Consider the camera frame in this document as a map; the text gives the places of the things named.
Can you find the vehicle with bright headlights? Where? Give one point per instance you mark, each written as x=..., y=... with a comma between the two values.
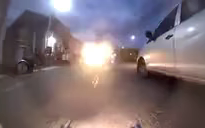
x=96, y=53

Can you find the dark asphalt road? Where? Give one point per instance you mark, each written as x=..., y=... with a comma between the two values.
x=90, y=96

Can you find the dark building with lit doorway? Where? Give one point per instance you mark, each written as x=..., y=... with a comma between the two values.
x=30, y=30

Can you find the parked scooter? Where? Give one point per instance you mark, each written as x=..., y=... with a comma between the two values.
x=23, y=65

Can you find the white car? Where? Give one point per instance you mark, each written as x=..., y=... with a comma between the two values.
x=186, y=50

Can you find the robot's own part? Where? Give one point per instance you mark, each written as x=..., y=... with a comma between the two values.
x=137, y=124
x=67, y=124

